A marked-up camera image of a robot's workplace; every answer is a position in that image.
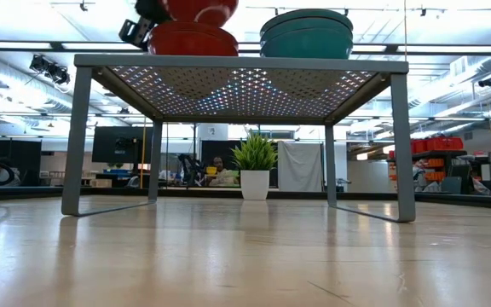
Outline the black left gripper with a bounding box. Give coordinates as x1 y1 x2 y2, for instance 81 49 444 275
118 0 170 50

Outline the red bowl floral inside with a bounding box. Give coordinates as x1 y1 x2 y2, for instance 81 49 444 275
147 20 240 57
162 0 240 28

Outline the teal bowl patterned inside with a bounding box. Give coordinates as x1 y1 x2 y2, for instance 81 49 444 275
259 16 354 42
260 27 353 60
260 8 354 31

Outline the grey perforated metal shelf riser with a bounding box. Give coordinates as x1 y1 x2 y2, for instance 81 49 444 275
60 53 417 223

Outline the black ceiling spotlight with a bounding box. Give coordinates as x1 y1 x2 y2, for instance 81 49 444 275
29 54 50 74
48 66 72 86

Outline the black computer monitor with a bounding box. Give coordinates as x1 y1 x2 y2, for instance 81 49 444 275
91 125 153 165

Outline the black partition panel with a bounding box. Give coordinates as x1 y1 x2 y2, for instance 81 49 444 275
200 139 242 177

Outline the yellow vertical pole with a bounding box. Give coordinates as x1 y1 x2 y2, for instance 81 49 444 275
139 117 147 189

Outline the person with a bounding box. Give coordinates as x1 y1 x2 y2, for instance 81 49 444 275
0 156 21 188
205 155 240 188

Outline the artificial green plant white pot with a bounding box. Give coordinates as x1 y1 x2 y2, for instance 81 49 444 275
230 130 279 201

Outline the white hanging cloth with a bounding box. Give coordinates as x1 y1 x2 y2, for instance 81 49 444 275
277 140 324 193

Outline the black shelving rack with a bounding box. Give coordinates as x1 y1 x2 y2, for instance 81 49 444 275
388 148 491 195

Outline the grey blue chair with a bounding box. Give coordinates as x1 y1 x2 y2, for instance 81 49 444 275
441 176 463 195

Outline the black aluminium table frame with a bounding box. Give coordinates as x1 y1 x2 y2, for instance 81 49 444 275
0 183 491 211

